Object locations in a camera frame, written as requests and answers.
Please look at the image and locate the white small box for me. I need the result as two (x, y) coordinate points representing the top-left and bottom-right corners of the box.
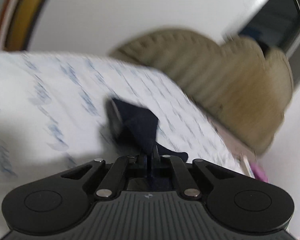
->
(241, 155), (255, 179)

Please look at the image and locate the dark navy sock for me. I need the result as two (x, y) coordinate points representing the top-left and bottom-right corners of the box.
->
(106, 98), (189, 162)

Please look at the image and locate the purple cloth item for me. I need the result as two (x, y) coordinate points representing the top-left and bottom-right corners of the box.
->
(249, 162), (269, 183)

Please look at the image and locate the white bedsheet with blue script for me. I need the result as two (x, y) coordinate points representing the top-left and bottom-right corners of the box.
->
(0, 53), (241, 238)

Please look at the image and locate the olive tufted headboard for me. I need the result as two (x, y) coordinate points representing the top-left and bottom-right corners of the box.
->
(110, 28), (294, 155)

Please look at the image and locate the wooden door frame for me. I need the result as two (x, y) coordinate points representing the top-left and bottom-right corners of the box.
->
(0, 0), (47, 51)

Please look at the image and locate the dark window with frame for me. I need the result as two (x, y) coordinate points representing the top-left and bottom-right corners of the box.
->
(238, 0), (300, 87)

